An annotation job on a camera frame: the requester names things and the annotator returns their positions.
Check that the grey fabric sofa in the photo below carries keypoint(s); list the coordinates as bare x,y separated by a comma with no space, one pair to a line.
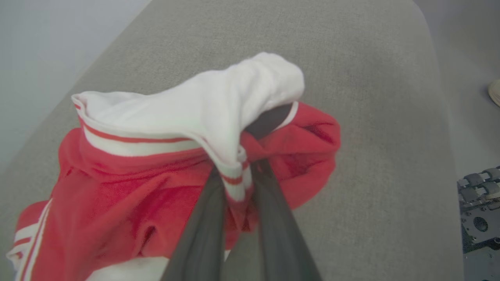
371,156

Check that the red and white jersey garment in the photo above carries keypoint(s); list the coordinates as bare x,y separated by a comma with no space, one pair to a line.
117,195

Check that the white shoe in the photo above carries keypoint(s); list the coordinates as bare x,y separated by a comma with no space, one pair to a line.
495,93

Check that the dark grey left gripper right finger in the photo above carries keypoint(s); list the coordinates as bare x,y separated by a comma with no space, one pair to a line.
279,234

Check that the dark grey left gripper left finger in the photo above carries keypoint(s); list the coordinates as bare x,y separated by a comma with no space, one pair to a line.
203,234

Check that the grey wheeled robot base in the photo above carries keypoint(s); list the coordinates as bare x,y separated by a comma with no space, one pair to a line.
480,218

